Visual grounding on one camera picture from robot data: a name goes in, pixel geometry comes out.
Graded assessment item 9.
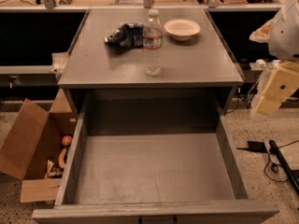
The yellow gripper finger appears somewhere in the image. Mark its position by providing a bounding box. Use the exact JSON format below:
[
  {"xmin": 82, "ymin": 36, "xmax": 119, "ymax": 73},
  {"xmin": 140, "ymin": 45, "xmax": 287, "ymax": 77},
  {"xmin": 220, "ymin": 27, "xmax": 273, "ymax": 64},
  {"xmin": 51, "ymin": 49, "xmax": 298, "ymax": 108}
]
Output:
[{"xmin": 250, "ymin": 62, "xmax": 299, "ymax": 121}]

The clear plastic water bottle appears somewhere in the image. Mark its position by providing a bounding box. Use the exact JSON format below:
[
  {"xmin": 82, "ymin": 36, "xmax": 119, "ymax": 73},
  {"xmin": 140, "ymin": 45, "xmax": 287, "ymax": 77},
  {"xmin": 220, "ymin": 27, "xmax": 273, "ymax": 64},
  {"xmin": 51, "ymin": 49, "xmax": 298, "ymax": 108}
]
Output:
[{"xmin": 143, "ymin": 9, "xmax": 164, "ymax": 76}]

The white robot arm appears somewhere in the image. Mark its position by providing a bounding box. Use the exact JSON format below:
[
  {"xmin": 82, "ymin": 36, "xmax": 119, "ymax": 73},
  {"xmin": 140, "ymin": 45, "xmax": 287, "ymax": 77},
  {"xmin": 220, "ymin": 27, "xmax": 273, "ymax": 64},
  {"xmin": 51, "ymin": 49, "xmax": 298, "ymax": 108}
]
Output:
[{"xmin": 249, "ymin": 0, "xmax": 299, "ymax": 121}]

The grey cabinet with top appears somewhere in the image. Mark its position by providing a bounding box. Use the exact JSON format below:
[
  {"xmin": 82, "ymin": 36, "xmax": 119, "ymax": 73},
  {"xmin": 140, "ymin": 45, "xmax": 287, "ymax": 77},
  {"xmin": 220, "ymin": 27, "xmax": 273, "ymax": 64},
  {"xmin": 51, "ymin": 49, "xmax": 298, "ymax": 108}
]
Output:
[{"xmin": 57, "ymin": 7, "xmax": 245, "ymax": 119}]

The grey open top drawer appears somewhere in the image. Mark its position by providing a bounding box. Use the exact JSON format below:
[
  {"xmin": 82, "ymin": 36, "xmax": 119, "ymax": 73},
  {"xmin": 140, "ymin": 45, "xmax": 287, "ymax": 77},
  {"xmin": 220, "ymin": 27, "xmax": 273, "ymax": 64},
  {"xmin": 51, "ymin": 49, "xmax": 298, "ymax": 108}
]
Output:
[{"xmin": 33, "ymin": 92, "xmax": 278, "ymax": 224}]

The black power adapter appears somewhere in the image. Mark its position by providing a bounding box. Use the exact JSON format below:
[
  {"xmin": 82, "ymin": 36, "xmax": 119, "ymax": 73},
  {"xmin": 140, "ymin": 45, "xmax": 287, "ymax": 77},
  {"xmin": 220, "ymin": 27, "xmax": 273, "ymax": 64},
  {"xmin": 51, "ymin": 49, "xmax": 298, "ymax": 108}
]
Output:
[{"xmin": 239, "ymin": 141, "xmax": 267, "ymax": 153}]

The black pole on floor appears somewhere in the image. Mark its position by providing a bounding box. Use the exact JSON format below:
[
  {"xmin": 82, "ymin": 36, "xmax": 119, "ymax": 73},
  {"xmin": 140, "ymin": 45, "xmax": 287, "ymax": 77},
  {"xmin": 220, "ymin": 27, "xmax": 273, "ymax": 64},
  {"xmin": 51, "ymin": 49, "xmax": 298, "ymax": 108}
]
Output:
[{"xmin": 269, "ymin": 140, "xmax": 299, "ymax": 195}]

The white paper bowl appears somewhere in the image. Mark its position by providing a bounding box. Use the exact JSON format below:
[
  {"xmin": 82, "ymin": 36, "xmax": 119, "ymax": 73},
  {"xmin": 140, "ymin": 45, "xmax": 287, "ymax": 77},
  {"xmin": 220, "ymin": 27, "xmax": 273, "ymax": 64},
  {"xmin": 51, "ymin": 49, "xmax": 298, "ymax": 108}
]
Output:
[{"xmin": 164, "ymin": 19, "xmax": 201, "ymax": 41}]

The blue crumpled chip bag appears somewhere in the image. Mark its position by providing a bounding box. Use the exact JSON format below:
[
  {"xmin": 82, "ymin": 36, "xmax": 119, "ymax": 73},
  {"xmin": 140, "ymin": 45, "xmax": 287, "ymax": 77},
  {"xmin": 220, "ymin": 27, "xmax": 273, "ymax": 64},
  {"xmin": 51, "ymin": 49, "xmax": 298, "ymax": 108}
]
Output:
[{"xmin": 104, "ymin": 22, "xmax": 144, "ymax": 49}]

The orange ball in box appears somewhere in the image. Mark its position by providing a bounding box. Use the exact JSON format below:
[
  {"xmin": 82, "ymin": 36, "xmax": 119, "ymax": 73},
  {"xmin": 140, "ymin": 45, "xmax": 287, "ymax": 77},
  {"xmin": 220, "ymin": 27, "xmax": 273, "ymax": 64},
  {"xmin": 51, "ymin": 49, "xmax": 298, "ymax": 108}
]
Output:
[{"xmin": 61, "ymin": 135, "xmax": 72, "ymax": 147}]

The banana toy in box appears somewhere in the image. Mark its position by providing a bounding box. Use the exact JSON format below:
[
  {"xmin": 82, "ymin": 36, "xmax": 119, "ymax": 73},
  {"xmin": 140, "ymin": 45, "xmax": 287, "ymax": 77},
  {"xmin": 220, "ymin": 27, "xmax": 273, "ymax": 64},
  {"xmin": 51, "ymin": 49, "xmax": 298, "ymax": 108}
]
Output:
[{"xmin": 58, "ymin": 147, "xmax": 67, "ymax": 169}]

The brown cardboard box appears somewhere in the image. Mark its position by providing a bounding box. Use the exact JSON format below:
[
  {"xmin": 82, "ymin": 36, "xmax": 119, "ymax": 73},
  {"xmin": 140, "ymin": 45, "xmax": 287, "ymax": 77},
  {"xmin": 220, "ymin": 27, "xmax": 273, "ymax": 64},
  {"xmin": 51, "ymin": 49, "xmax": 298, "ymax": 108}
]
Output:
[{"xmin": 0, "ymin": 91, "xmax": 77, "ymax": 203}]

